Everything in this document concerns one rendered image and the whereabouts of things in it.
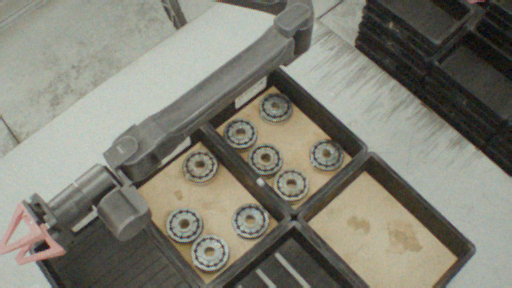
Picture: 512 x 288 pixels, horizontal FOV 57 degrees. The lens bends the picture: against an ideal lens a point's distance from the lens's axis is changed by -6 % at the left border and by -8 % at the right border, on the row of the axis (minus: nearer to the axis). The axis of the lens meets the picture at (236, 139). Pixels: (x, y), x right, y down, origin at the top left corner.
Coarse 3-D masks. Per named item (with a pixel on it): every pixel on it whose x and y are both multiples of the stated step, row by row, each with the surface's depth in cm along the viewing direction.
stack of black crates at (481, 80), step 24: (456, 48) 220; (480, 48) 215; (432, 72) 211; (456, 72) 215; (480, 72) 215; (504, 72) 212; (432, 96) 222; (456, 96) 207; (480, 96) 209; (504, 96) 208; (456, 120) 217; (480, 120) 204; (504, 120) 193; (480, 144) 213
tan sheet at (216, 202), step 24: (168, 168) 149; (144, 192) 145; (168, 192) 145; (192, 192) 145; (216, 192) 145; (240, 192) 144; (168, 216) 142; (216, 216) 141; (240, 240) 138; (192, 264) 135
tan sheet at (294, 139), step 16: (240, 112) 157; (256, 112) 157; (272, 128) 154; (288, 128) 154; (304, 128) 153; (256, 144) 151; (272, 144) 151; (288, 144) 151; (304, 144) 151; (288, 160) 149; (304, 160) 148; (320, 176) 146
